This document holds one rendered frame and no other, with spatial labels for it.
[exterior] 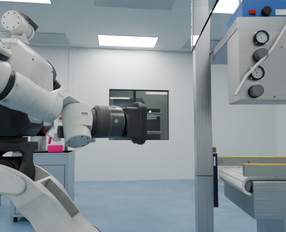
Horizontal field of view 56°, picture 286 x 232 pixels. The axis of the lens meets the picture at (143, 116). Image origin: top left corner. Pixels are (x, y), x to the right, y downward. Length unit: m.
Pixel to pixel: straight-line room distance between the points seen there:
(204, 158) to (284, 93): 0.40
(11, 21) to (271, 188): 0.95
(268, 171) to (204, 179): 0.32
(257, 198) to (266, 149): 6.09
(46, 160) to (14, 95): 2.71
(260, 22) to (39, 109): 0.61
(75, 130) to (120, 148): 5.26
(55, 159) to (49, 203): 2.33
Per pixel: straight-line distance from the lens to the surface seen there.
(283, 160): 1.14
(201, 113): 1.06
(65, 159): 3.22
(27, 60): 0.91
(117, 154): 5.91
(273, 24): 0.85
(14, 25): 1.02
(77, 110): 0.69
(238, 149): 6.58
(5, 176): 0.93
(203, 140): 1.06
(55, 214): 0.93
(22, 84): 0.57
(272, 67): 0.81
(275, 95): 0.80
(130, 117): 0.74
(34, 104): 0.60
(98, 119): 0.69
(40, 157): 3.27
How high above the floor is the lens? 0.95
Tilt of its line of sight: 4 degrees up
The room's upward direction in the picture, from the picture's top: straight up
